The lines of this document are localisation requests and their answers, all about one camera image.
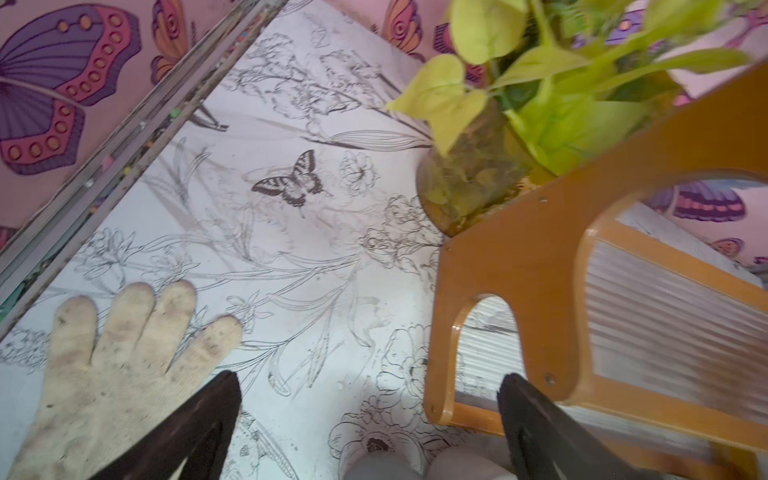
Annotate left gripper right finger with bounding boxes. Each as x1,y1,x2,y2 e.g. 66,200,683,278
497,373,648,479

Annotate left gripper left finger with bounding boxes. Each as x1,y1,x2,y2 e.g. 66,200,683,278
93,370,242,479

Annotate white tea canister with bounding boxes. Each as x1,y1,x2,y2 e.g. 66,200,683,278
425,446,518,480

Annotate wooden three-tier shelf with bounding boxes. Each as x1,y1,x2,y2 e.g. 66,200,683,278
424,64,767,479

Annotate beige work glove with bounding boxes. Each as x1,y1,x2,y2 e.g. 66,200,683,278
8,281,243,479

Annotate potted green leafy plant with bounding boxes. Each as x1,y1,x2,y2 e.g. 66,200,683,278
389,1,751,236

